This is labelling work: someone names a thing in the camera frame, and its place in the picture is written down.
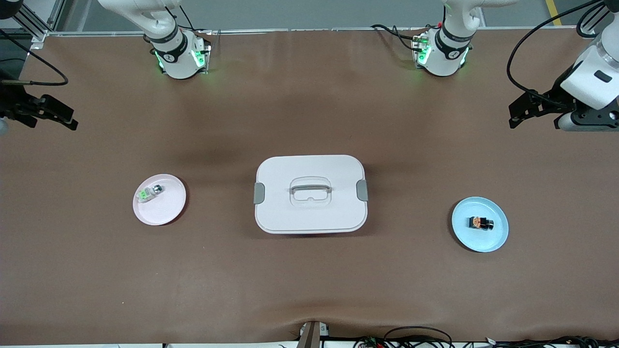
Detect light blue round plate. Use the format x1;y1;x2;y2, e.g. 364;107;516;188
452;196;509;253

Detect pink round plate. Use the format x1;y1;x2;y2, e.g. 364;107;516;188
133;174;187;226

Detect white lidded storage box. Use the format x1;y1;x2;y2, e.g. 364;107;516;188
254;155;369;235

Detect brown table mat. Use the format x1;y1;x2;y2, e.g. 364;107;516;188
0;27;619;346

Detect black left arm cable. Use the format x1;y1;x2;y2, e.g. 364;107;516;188
507;0;610;104

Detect aluminium frame profile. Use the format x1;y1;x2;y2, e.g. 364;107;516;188
0;0;66;51

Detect green and white push-button switch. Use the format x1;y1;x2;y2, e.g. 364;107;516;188
138;185;163;203

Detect black base cable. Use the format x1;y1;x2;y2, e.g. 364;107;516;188
371;23;422;51

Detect grey box lid handle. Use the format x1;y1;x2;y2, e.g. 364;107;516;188
289;177;333;208

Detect black cable bundle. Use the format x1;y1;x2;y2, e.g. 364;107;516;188
486;336;619;348

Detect black looped cable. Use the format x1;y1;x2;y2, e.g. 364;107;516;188
384;326;454;348

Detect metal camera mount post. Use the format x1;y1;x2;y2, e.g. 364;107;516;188
296;320;329;348

